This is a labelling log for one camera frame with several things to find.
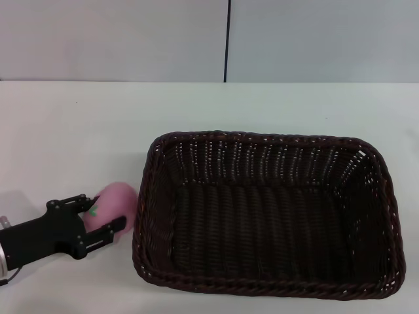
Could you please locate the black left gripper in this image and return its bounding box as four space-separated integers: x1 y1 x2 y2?
0 194 127 271

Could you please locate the pink toy peach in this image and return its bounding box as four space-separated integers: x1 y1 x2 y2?
81 182 139 237

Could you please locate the dark brown woven basket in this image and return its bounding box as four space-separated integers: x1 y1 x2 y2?
132 130 407 300

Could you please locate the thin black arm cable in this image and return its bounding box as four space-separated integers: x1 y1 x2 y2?
0 267 24 286

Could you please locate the black vertical wall strip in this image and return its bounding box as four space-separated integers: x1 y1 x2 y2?
223 0 232 83

